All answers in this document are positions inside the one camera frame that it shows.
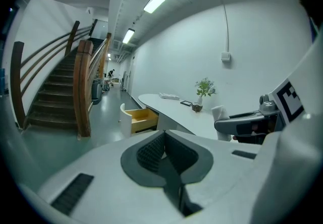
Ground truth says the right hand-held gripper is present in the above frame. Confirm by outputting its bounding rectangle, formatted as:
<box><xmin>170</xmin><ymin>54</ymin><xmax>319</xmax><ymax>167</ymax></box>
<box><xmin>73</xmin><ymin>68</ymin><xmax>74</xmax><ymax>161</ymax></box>
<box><xmin>214</xmin><ymin>36</ymin><xmax>323</xmax><ymax>144</ymax></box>

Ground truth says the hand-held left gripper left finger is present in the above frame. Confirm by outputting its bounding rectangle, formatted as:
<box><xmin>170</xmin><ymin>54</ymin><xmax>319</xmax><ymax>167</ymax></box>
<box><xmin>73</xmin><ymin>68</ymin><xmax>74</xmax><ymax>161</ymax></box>
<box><xmin>37</xmin><ymin>130</ymin><xmax>181</xmax><ymax>220</ymax></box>

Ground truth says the grey wall conduit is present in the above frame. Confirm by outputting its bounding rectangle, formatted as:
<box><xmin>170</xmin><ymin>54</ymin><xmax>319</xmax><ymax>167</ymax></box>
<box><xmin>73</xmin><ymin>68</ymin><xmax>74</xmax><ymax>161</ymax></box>
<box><xmin>219</xmin><ymin>0</ymin><xmax>230</xmax><ymax>53</ymax></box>

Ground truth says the white cloth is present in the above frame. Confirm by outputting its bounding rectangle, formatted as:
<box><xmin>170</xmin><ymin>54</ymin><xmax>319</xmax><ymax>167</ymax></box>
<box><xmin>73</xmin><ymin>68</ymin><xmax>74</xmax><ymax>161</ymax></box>
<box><xmin>211</xmin><ymin>105</ymin><xmax>232</xmax><ymax>141</ymax></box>

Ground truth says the white wooden drawer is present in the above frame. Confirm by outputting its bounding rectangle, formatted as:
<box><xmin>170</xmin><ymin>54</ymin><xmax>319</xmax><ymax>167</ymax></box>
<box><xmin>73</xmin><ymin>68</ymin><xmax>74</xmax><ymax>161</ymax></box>
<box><xmin>119</xmin><ymin>103</ymin><xmax>159</xmax><ymax>140</ymax></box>

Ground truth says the printed black and white book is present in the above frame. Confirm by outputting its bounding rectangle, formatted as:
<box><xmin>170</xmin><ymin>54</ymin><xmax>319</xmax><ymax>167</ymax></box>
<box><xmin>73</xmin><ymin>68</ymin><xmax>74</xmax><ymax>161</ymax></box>
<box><xmin>158</xmin><ymin>92</ymin><xmax>180</xmax><ymax>100</ymax></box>

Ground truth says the small ceiling light panel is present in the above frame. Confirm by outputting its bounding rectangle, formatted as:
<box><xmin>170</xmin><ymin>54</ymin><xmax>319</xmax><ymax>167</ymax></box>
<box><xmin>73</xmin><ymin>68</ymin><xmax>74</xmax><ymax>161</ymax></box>
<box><xmin>122</xmin><ymin>28</ymin><xmax>136</xmax><ymax>44</ymax></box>

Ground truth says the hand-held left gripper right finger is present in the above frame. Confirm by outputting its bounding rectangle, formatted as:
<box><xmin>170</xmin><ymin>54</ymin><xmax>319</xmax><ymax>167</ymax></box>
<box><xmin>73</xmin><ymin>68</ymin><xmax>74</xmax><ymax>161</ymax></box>
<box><xmin>164</xmin><ymin>129</ymin><xmax>263</xmax><ymax>216</ymax></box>

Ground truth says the grey gripper camera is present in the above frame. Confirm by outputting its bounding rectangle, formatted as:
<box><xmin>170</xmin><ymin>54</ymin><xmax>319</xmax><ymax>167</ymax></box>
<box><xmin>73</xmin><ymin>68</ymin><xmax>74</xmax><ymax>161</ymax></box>
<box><xmin>259</xmin><ymin>94</ymin><xmax>279</xmax><ymax>113</ymax></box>

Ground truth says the brown wooden staircase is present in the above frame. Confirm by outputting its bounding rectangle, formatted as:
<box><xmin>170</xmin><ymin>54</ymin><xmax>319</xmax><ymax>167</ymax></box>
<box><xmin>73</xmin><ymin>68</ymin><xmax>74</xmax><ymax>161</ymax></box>
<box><xmin>10</xmin><ymin>19</ymin><xmax>112</xmax><ymax>141</ymax></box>

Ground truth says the green plant in white vase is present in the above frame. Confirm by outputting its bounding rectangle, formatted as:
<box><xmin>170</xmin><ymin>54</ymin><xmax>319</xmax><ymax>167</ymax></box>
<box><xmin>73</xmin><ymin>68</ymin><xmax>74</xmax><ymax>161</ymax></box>
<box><xmin>195</xmin><ymin>77</ymin><xmax>217</xmax><ymax>106</ymax></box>

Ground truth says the dark grey floor cleaning machine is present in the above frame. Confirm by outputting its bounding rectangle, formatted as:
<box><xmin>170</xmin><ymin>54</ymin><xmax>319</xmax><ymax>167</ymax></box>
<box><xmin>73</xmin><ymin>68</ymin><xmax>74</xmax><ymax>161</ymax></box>
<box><xmin>90</xmin><ymin>78</ymin><xmax>103</xmax><ymax>104</ymax></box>

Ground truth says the white curved desk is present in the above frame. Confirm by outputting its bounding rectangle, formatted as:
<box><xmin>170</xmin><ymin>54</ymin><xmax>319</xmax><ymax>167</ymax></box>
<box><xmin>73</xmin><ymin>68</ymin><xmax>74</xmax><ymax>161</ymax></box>
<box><xmin>138</xmin><ymin>93</ymin><xmax>239</xmax><ymax>143</ymax></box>

